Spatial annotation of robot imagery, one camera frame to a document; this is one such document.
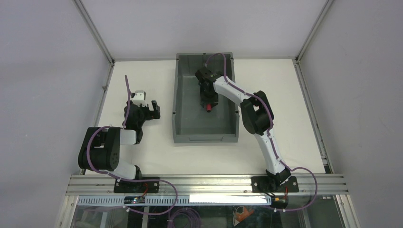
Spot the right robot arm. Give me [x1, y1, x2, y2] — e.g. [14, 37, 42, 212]
[195, 66, 291, 191]

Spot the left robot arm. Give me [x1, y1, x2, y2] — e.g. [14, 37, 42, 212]
[78, 100, 161, 180]

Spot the grey plastic bin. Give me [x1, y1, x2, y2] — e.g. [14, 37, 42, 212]
[172, 52, 240, 143]

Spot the orange object under table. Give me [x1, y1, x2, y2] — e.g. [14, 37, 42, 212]
[232, 206, 254, 227]

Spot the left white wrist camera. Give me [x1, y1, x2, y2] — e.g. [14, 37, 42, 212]
[131, 90, 148, 107]

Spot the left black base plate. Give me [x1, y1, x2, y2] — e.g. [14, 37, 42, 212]
[113, 177, 160, 194]

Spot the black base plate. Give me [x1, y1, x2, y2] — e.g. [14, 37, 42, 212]
[113, 177, 160, 194]
[251, 176, 299, 193]

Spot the aluminium front rail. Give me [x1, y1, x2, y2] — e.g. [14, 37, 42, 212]
[66, 174, 349, 196]

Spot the right aluminium frame post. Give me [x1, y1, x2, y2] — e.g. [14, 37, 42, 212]
[295, 0, 334, 63]

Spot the aluminium frame post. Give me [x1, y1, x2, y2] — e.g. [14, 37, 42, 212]
[295, 0, 334, 63]
[72, 0, 115, 64]

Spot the left aluminium frame post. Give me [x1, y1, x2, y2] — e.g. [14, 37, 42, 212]
[72, 0, 115, 64]

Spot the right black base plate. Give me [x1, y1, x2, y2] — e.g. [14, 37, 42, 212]
[251, 176, 299, 193]

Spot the white slotted cable duct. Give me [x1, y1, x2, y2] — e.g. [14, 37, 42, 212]
[77, 194, 271, 207]

